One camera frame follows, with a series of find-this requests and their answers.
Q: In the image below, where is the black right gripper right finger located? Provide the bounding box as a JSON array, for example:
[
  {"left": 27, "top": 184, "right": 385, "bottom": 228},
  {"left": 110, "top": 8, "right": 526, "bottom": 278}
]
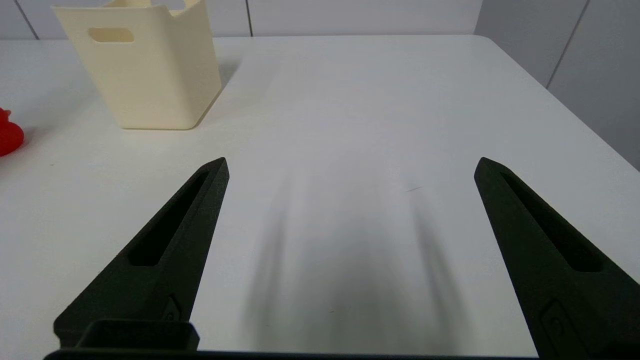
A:
[{"left": 474, "top": 157, "right": 640, "bottom": 360}]

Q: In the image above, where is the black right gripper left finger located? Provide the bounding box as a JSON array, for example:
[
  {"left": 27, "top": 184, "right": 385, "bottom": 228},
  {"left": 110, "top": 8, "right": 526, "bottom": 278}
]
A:
[{"left": 54, "top": 157, "right": 230, "bottom": 348}]

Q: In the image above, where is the red rubber duck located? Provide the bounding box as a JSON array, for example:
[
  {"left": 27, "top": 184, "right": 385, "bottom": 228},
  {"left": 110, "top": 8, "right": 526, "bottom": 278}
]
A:
[{"left": 0, "top": 107, "right": 25, "bottom": 157}]

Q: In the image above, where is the cream plastic storage bin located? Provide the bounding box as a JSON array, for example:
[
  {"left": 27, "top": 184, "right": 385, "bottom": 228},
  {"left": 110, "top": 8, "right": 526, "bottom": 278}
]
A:
[{"left": 52, "top": 0, "right": 222, "bottom": 131}]

